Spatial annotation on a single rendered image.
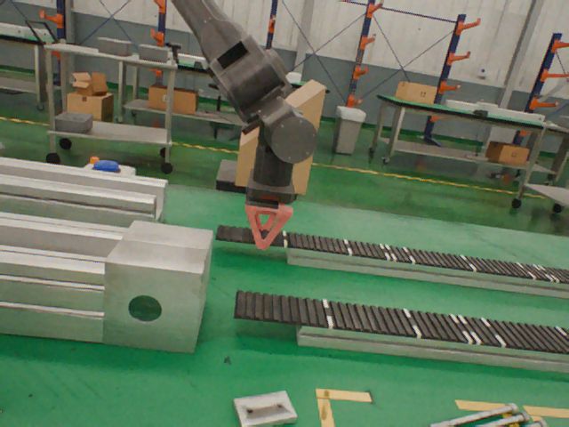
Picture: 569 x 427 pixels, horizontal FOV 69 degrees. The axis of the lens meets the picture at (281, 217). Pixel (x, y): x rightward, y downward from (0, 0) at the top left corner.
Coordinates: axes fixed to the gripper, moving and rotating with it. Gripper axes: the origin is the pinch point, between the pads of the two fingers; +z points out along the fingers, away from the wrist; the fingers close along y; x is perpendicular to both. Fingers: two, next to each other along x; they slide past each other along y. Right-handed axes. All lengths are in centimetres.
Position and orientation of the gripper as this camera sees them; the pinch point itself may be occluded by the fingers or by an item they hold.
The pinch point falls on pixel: (262, 236)
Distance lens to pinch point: 64.4
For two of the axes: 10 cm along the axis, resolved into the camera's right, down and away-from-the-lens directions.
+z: -1.6, 9.2, 3.6
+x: 9.9, 1.3, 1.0
